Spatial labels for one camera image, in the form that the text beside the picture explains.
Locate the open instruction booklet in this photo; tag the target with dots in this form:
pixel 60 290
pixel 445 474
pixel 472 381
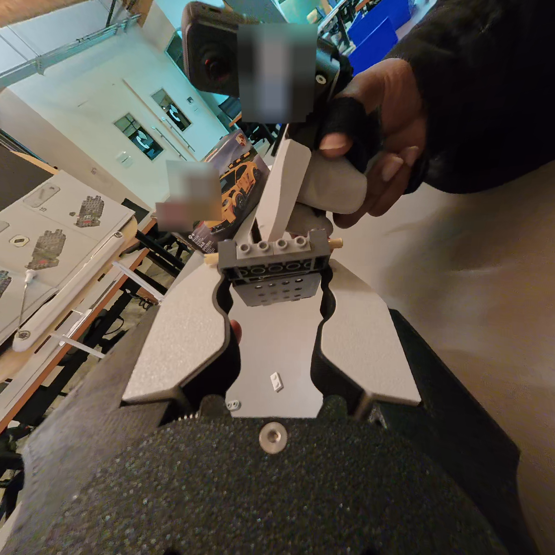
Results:
pixel 56 208

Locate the white wooden book stand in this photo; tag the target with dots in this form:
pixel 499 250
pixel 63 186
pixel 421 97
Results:
pixel 60 299

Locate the black toy car box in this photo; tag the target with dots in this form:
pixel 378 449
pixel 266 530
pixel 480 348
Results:
pixel 243 177

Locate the small white brick plate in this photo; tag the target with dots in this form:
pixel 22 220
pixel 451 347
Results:
pixel 276 381

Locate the window with phone icon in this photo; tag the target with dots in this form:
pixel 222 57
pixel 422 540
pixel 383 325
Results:
pixel 171 110
pixel 138 136

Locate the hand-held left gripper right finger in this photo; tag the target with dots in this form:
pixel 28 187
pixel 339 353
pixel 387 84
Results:
pixel 368 347

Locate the person's right hand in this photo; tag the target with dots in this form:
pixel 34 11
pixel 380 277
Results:
pixel 399 108

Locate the grey desk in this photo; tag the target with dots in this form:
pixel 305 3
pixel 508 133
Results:
pixel 277 355

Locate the person's left hand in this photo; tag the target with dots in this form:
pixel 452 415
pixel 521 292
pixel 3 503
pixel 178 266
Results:
pixel 236 331

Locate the blue plastic storage bin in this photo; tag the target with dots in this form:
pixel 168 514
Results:
pixel 373 39

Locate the person's right forearm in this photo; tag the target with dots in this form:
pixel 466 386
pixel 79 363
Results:
pixel 477 86

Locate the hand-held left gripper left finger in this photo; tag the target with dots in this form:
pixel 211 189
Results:
pixel 182 347

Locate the wood-edged office table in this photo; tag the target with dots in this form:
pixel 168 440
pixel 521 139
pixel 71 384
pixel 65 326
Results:
pixel 93 305

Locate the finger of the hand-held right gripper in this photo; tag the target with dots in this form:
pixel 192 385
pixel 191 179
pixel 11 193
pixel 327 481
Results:
pixel 284 186
pixel 250 230

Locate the black brick car chassis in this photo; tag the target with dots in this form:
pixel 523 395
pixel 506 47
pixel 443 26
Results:
pixel 269 269

